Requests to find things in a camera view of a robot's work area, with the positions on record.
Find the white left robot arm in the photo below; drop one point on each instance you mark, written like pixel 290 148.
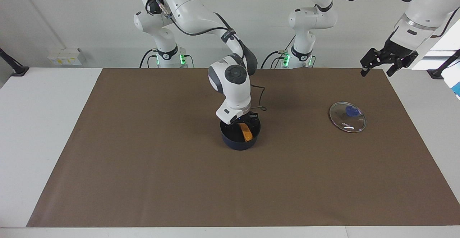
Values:
pixel 309 18

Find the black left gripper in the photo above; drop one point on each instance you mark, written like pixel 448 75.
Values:
pixel 395 53

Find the brown table mat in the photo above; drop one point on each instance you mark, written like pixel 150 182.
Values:
pixel 143 187

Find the blue white box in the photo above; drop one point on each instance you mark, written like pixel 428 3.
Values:
pixel 456 88

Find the glass lid purple knob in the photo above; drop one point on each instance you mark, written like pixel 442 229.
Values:
pixel 346 123

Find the yellow toy corn cob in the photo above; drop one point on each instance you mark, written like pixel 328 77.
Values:
pixel 246 133

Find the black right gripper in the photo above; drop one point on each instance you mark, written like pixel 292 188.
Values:
pixel 248 118

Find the white socket box yellow label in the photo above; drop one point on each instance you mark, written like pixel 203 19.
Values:
pixel 64 59
pixel 53 60
pixel 74 57

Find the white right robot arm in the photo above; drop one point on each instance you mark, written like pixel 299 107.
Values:
pixel 233 87

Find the black clamp stand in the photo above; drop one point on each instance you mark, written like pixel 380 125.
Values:
pixel 440 71
pixel 16 69

